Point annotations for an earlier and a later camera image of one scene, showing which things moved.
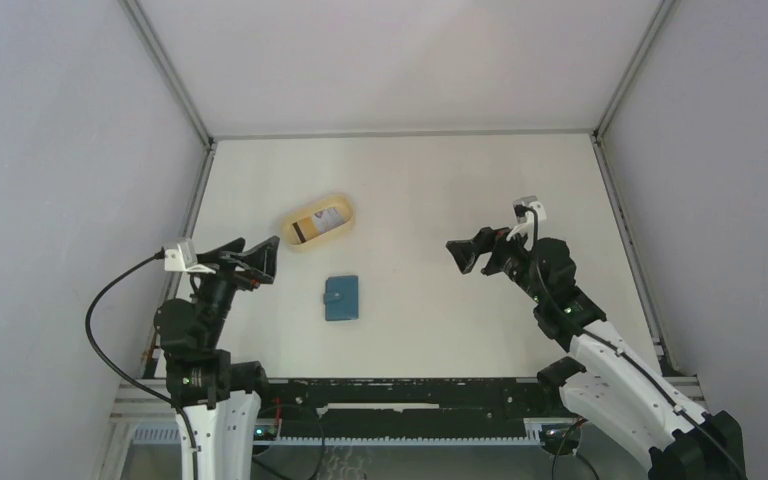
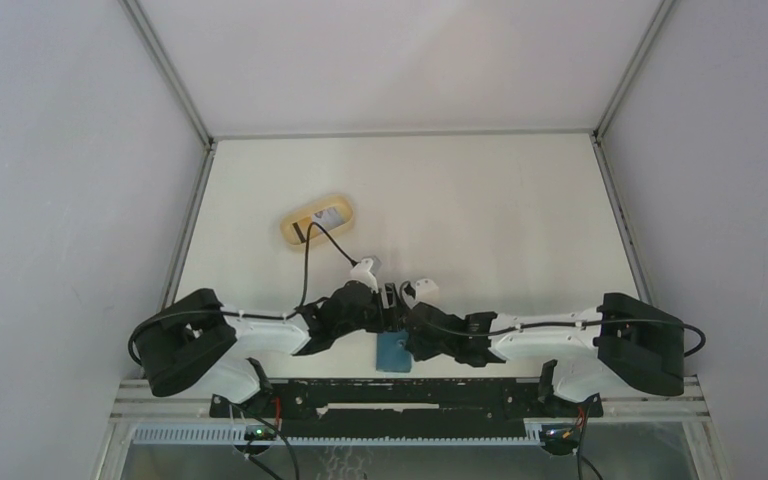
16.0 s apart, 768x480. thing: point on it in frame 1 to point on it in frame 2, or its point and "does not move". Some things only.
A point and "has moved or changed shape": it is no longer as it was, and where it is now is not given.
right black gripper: (466, 252) to (420, 351)
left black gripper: (258, 262) to (387, 320)
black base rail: (405, 408) does not move
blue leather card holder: (342, 298) has moved or changed shape
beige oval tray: (317, 221) does not move
